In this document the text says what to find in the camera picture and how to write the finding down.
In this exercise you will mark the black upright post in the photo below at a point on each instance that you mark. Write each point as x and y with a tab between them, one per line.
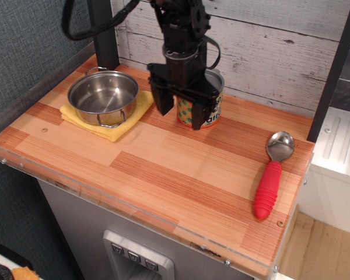
104	43
331	82

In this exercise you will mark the black left upright post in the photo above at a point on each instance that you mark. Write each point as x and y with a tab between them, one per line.
104	43

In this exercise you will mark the silver dispenser button panel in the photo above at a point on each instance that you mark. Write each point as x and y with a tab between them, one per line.
131	260

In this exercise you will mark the orange black object bottom left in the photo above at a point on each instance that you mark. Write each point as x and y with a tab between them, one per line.
14	266

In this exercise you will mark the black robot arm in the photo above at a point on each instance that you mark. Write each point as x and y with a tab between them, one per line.
183	24

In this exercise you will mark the stainless steel pot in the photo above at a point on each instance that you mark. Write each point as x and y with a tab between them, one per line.
104	98

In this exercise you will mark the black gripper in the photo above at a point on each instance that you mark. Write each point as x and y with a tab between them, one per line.
183	75

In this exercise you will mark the black right upright post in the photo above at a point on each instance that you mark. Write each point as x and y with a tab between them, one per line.
331	82

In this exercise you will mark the yellow cloth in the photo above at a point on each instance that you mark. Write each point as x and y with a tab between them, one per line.
144	101

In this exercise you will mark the grey toy fridge cabinet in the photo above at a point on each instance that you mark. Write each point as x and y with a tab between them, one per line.
84	213

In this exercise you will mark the white toy sink unit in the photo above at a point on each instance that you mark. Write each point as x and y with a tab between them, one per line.
325	192

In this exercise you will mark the red handled metal spoon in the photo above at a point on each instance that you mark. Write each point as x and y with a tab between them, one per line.
279	147

